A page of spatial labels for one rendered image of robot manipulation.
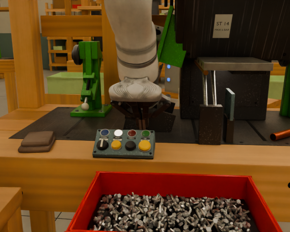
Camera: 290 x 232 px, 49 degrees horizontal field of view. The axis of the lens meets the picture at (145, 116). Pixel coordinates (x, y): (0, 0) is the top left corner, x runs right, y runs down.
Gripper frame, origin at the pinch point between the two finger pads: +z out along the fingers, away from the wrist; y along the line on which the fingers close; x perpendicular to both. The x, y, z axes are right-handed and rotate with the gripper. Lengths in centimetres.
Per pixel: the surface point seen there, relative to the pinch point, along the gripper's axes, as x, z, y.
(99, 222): 23.9, -1.7, 5.4
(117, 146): 0.8, 8.7, 6.4
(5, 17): -915, 546, 585
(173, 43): -31.7, 2.6, -6.7
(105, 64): -56, 31, 21
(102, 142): -0.1, 8.6, 10.3
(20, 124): -24, 32, 47
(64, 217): -39, 150, 64
